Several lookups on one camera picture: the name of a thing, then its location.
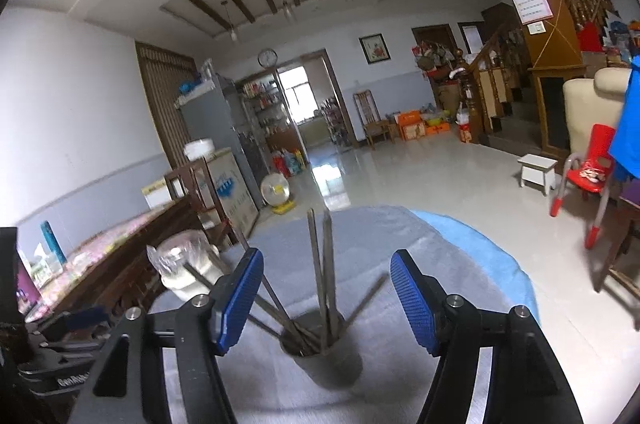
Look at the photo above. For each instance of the white chest freezer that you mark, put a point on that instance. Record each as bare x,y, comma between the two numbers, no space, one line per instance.
232,194

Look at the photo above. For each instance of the shelf with bottles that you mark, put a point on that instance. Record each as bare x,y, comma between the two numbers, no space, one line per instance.
260,104

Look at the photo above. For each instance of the cream armchair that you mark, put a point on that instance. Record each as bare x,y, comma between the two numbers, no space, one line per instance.
592,104

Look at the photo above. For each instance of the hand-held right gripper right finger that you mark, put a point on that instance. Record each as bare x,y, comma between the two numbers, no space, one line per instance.
410,299

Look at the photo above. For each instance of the clear plastic bag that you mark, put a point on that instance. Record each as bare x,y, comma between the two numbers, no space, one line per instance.
175,251

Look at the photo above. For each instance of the orange cardboard box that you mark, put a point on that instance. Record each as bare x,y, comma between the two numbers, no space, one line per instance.
410,127

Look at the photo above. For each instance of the grey refrigerator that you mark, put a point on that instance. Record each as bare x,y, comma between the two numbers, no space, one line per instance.
210,119

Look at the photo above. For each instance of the round wall clock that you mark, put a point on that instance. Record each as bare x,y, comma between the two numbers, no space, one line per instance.
267,57

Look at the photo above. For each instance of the group of plastic bottles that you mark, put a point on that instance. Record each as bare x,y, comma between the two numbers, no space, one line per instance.
287,162

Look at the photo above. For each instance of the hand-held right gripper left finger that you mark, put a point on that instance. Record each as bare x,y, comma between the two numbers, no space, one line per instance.
242,299

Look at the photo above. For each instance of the brown wooden chair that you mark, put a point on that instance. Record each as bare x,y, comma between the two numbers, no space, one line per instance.
370,124

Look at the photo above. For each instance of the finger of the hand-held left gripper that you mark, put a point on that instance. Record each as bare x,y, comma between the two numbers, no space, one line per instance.
75,344
85,316

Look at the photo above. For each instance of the grey tablecloth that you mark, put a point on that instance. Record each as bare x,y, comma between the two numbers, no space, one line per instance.
360,244

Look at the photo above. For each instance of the white small stool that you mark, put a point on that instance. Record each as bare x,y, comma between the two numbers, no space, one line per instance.
537,169

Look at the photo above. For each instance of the grey metal chopstick holder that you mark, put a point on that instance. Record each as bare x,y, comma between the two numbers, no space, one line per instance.
330,369

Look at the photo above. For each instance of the blue cloth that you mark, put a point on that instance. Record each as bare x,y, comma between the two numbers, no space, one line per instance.
627,119

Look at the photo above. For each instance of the clear plastic container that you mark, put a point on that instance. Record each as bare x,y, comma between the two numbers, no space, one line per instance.
42,264

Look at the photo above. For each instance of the dark wooden chair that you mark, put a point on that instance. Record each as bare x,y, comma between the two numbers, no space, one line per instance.
175,179

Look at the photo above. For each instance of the red child chair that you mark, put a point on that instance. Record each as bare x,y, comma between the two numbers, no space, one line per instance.
592,164

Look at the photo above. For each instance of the metal kitchen rack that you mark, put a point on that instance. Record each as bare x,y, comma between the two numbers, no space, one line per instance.
336,122

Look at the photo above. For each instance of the blue tablecloth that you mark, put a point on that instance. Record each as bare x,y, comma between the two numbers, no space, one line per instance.
475,264

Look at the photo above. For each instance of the dark wooden table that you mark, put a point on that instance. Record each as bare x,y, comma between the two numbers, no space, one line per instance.
625,214

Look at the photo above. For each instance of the yellow red box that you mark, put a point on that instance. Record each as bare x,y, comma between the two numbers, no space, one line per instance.
465,133

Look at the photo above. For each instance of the white floor fan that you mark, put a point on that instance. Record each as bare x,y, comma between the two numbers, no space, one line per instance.
276,191

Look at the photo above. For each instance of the wooden stair panel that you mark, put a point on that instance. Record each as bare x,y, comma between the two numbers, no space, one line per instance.
555,49

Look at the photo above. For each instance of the floral sideboard cover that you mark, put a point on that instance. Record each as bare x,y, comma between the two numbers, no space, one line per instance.
100,244

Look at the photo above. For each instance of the brown wooden door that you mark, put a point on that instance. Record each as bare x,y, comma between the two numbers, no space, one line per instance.
162,104

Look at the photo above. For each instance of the teal bottle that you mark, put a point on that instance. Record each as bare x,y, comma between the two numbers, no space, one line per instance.
52,244

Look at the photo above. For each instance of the framed wall picture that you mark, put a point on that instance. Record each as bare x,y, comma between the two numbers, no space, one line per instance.
373,49

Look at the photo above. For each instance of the wooden stair railing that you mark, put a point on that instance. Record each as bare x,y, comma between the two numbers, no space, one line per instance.
492,94

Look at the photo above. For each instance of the purple thermos bottle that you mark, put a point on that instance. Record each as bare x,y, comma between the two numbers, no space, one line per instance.
27,279

